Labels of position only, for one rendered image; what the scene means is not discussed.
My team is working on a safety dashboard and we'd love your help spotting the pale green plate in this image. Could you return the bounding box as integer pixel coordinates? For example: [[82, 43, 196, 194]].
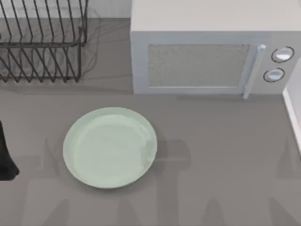
[[63, 107, 158, 190]]

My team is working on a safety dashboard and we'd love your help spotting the small microwave knob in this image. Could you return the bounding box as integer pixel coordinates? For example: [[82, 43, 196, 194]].
[[263, 67, 285, 83]]

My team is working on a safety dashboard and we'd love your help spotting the pale microwave oven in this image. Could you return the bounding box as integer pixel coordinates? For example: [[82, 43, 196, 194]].
[[130, 0, 301, 99]]

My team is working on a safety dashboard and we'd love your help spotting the large microwave knob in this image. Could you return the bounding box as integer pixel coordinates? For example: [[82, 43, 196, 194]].
[[270, 46, 295, 63]]

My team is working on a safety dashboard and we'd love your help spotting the microwave door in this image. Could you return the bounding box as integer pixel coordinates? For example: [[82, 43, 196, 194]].
[[131, 31, 271, 95]]

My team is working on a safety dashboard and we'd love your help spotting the black wire dish rack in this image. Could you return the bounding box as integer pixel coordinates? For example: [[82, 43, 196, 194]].
[[0, 0, 89, 83]]

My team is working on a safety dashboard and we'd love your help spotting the microwave door handle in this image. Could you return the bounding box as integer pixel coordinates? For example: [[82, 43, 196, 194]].
[[243, 44, 267, 99]]

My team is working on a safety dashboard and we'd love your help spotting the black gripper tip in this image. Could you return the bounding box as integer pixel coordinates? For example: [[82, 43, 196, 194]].
[[0, 121, 20, 182]]

